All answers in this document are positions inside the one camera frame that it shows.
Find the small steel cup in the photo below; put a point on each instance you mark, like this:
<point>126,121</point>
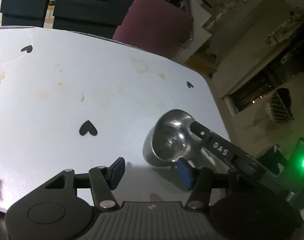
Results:
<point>169,135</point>

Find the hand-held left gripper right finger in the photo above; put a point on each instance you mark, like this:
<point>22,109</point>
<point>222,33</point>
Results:
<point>185,175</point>

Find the patterned curtain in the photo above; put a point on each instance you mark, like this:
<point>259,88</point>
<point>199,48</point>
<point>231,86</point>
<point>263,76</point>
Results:
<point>289,30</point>

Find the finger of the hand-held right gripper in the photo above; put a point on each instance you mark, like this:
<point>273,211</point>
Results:
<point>217,146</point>

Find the maroon chair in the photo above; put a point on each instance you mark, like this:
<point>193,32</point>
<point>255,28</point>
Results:
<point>154,25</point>

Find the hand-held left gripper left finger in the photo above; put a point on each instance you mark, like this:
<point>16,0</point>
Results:
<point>118,171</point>

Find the dark blue chair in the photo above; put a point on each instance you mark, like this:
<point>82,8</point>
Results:
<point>92,7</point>
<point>24,2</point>

